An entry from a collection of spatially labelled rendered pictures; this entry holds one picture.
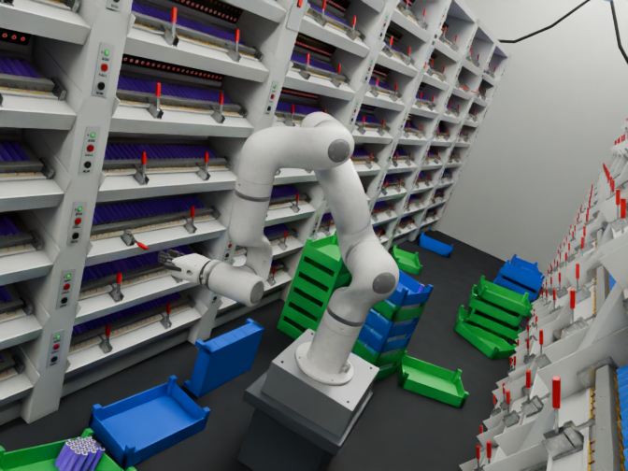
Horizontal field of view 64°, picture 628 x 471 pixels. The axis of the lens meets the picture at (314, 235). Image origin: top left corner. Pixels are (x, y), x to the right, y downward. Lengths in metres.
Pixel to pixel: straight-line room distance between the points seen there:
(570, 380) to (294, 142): 0.73
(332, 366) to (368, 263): 0.36
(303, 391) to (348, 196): 0.58
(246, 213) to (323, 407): 0.61
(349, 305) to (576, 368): 0.73
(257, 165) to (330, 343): 0.58
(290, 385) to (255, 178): 0.63
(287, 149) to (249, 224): 0.21
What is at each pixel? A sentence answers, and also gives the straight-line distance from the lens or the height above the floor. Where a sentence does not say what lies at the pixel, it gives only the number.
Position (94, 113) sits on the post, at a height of 0.94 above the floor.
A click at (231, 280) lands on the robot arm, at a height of 0.64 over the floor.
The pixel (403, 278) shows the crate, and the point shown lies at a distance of 2.35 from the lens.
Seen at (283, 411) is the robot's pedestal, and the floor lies 0.28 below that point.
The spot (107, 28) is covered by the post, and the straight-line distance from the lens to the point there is 1.32.
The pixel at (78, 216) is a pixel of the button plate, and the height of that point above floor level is 0.67.
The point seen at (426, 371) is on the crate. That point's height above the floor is 0.01.
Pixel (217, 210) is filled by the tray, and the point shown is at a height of 0.59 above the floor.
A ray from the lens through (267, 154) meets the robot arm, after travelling 1.18.
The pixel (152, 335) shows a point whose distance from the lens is 1.93.
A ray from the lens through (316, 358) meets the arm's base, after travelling 1.52.
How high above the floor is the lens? 1.22
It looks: 19 degrees down
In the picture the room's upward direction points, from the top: 19 degrees clockwise
